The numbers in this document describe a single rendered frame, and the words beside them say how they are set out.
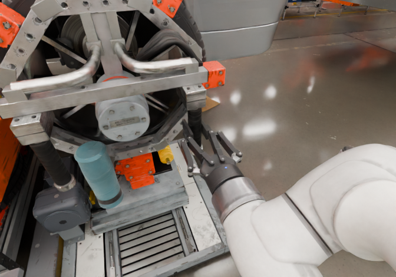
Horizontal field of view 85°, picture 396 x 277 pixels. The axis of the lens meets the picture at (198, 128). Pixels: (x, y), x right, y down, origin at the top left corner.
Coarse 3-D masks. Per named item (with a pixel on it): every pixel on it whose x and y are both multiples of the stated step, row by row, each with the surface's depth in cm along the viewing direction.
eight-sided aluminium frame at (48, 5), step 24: (48, 0) 47; (72, 0) 49; (96, 0) 51; (120, 0) 52; (144, 0) 54; (24, 24) 49; (48, 24) 50; (168, 24) 59; (24, 48) 51; (192, 48) 66; (0, 72) 52; (168, 120) 86; (72, 144) 71; (120, 144) 83; (144, 144) 83; (168, 144) 86
